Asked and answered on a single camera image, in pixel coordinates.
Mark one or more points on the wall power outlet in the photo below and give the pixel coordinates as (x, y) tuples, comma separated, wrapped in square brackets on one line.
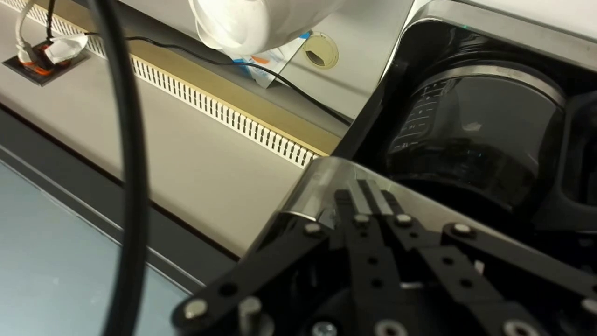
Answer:
[(43, 56)]

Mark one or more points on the white printed paper label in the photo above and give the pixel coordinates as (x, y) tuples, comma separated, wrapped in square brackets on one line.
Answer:
[(271, 58)]

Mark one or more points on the black glass coffee carafe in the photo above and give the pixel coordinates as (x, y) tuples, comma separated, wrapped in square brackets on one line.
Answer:
[(478, 131)]

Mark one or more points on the black and silver coffee machine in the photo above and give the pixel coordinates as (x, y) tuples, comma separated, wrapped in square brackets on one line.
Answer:
[(497, 123)]

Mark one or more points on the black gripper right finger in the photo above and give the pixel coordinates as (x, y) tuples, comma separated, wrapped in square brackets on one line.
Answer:
[(459, 273)]

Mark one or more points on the white plastic bag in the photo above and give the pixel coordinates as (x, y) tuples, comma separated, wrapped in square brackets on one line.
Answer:
[(262, 21)]

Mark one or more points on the beige tape roll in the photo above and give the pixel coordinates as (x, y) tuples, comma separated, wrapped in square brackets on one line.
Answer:
[(320, 49)]

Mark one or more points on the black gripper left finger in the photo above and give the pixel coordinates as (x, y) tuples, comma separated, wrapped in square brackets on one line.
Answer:
[(366, 267)]

